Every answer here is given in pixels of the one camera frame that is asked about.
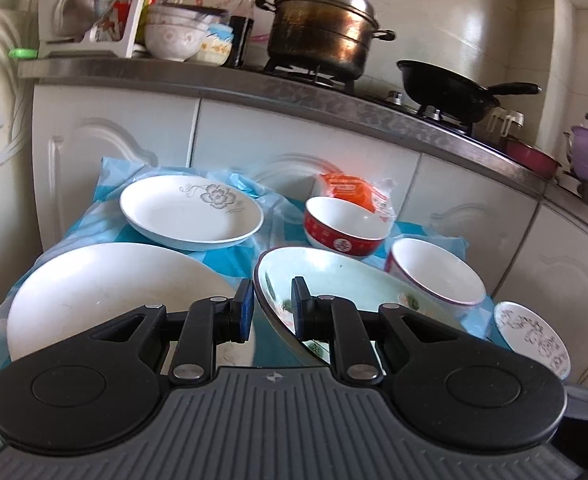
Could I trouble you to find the blue yellow small bowl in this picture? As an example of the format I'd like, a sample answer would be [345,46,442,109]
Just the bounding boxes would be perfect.
[189,23,233,66]

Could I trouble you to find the orange white plastic packet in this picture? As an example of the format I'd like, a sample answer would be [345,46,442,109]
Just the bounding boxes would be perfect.
[316,172,397,222]

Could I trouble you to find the grey steel countertop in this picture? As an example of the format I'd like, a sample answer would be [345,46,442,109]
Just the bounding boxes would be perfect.
[17,56,588,226]

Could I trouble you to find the white plate grey flower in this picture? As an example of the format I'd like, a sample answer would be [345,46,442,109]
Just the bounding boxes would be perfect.
[119,174,264,252]

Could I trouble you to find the stacked white bowls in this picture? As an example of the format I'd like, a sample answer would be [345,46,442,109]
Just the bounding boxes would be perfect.
[144,3,229,63]

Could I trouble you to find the green floral plate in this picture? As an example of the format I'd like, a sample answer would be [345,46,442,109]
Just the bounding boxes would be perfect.
[253,246,463,366]

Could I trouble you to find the white cabinet doors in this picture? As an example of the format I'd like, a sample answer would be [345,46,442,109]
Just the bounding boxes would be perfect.
[32,84,588,386]

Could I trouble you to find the dark soy sauce bottle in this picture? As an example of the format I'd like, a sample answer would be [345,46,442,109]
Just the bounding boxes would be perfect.
[224,0,255,68]

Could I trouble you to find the red shallow bowl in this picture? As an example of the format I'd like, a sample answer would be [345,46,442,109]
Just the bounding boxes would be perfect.
[504,136,560,181]

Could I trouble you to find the red white bowl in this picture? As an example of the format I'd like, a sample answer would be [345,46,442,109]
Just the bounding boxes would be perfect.
[303,196,390,259]

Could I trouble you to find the white utensil rack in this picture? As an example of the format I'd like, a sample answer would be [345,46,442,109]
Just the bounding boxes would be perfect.
[37,0,145,58]

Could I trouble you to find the steel ladle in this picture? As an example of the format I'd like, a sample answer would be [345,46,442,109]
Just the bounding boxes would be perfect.
[53,0,112,39]

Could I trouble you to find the blue patterned bowl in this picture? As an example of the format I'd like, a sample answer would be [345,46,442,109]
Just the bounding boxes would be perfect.
[489,301,571,380]

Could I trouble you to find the steel steamer pot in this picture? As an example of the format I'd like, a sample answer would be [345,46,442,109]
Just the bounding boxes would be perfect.
[255,0,396,82]

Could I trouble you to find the plain white plate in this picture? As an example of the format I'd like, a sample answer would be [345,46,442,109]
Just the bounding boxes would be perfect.
[6,243,234,361]

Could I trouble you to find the white clip holder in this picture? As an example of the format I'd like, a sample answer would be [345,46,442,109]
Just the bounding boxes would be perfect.
[486,106,525,142]

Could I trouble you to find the black frying pan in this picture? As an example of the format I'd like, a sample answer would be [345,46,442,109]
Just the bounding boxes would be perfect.
[397,60,541,124]

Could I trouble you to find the white bowl maroon rim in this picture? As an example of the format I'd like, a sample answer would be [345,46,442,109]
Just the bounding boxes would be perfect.
[384,237,486,318]

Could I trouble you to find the gas stove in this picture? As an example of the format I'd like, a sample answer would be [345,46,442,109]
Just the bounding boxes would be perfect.
[260,62,492,136]

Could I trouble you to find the green plastic clip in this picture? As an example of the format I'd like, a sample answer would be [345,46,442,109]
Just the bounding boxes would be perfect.
[8,48,38,60]

